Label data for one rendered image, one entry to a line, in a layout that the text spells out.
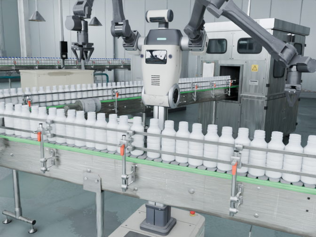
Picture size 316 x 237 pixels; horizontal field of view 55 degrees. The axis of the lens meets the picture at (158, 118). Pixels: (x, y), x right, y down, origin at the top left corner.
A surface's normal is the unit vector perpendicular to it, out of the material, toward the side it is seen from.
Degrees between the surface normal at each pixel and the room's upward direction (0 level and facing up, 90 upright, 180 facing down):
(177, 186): 90
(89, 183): 90
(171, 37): 90
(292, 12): 90
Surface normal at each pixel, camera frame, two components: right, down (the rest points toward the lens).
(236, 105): -0.68, 0.13
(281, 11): -0.42, 0.17
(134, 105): 0.72, 0.22
